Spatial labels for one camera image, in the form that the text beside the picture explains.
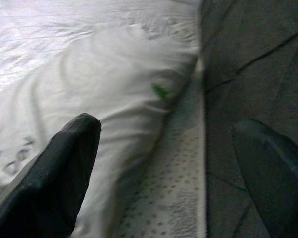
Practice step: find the white pillow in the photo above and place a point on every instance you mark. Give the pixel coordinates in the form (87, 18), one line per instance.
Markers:
(89, 62)

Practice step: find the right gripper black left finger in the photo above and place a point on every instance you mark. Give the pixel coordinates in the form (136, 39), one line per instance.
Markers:
(47, 188)

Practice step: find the grey quilted mattress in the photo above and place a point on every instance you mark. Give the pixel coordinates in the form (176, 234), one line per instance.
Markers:
(173, 173)

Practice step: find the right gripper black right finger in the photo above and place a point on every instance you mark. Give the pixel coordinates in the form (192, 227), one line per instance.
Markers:
(280, 193)

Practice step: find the dark cabinet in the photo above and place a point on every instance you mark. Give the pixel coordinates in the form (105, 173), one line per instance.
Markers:
(250, 49)

